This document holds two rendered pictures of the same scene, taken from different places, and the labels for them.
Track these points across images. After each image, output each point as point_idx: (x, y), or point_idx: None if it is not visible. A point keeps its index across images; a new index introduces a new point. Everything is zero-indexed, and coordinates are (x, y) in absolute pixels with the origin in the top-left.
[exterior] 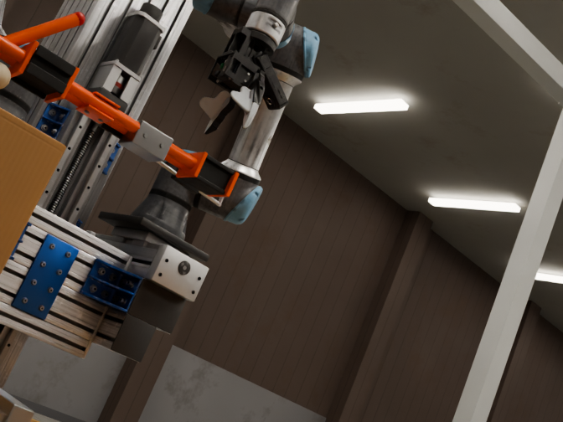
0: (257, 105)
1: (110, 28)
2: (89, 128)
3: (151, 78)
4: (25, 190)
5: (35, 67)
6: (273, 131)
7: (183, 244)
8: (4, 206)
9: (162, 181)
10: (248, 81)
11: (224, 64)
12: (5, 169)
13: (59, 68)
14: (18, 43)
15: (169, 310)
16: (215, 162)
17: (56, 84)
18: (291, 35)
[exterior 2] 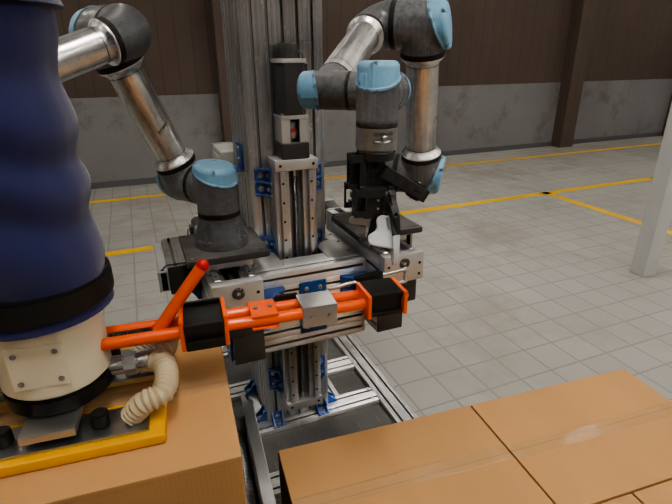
0: (398, 236)
1: (264, 80)
2: (291, 173)
3: None
4: (231, 498)
5: (192, 344)
6: (435, 111)
7: None
8: None
9: None
10: (381, 206)
11: (352, 200)
12: (206, 499)
13: (210, 331)
14: (170, 320)
15: (407, 287)
16: (382, 296)
17: (216, 343)
18: (417, 22)
